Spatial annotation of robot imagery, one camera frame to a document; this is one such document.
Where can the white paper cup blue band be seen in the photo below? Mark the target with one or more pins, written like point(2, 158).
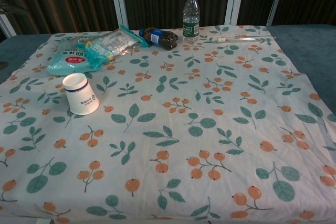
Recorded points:
point(80, 95)

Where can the fruit print white tablecloth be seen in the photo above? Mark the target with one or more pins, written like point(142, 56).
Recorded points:
point(168, 129)

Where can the small dark cola bottle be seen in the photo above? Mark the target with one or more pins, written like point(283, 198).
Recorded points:
point(158, 37)

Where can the clear teal candy bag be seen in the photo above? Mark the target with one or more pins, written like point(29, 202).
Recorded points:
point(110, 45)

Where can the clear water bottle green label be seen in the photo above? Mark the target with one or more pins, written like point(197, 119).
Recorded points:
point(191, 19)

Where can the clear glass test tube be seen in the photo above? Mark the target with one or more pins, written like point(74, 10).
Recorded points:
point(244, 38)

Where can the teal snack bag red circle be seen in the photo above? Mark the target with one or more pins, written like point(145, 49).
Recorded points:
point(69, 60)

